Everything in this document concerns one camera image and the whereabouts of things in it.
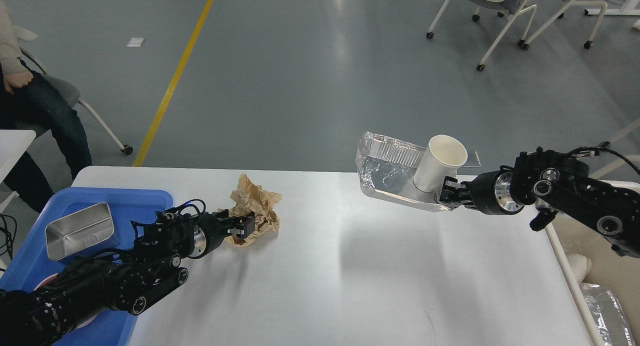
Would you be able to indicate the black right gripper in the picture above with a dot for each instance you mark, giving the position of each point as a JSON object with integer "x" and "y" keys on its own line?
{"x": 489, "y": 193}

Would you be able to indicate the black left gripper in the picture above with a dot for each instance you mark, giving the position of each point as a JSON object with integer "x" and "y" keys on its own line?
{"x": 212, "y": 228}

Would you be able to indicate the brown paper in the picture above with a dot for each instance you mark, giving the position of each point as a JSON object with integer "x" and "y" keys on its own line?
{"x": 250, "y": 197}

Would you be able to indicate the cream paper cup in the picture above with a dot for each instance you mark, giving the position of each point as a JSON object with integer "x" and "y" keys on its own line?
{"x": 443, "y": 157}

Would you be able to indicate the aluminium foil tray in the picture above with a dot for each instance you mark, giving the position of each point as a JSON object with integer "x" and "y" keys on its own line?
{"x": 386, "y": 167}

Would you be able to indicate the stainless steel rectangular tray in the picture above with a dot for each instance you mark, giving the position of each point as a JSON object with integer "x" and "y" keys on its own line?
{"x": 83, "y": 232}

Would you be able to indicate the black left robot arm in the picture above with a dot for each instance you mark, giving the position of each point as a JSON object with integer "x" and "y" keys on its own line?
{"x": 116, "y": 279}

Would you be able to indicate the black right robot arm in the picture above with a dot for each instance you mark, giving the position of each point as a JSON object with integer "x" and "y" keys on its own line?
{"x": 553, "y": 182}

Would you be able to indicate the person's hand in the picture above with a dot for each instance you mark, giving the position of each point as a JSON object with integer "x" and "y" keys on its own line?
{"x": 17, "y": 80}

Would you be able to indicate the beige plastic bin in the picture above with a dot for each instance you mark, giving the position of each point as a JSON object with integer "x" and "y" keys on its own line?
{"x": 619, "y": 274}

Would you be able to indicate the white chair leg right edge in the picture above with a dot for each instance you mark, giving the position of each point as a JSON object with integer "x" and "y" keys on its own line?
{"x": 607, "y": 143}

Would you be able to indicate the white chair top right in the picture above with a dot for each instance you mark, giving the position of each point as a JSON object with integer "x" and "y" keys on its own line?
{"x": 512, "y": 9}

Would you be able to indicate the white chair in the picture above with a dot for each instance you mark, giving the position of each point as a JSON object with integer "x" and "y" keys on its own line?
{"x": 512, "y": 9}
{"x": 570, "y": 6}

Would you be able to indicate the blue plastic tray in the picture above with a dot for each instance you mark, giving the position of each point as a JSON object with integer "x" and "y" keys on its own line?
{"x": 31, "y": 264}

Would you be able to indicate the grey office chair left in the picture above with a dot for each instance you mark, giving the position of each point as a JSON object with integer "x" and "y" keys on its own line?
{"x": 68, "y": 91}

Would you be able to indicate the white side table left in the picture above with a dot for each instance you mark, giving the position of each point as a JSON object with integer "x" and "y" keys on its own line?
{"x": 13, "y": 144}

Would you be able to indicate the person in beige sweater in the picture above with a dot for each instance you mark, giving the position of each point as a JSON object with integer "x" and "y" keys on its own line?
{"x": 39, "y": 103}

